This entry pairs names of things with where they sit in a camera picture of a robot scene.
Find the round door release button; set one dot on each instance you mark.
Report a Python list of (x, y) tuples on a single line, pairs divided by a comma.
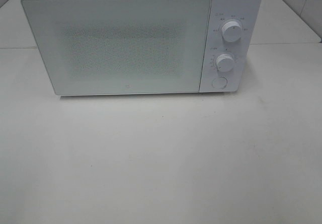
[(219, 83)]

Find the white timer knob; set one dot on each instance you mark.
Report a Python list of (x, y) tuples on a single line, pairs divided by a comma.
[(225, 62)]

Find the white microwave door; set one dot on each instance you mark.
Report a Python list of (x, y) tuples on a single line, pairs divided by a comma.
[(110, 47)]

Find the white microwave oven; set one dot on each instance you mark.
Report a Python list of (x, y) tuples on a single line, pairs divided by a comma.
[(246, 11)]

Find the white power knob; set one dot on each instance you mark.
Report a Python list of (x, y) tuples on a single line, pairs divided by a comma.
[(231, 30)]

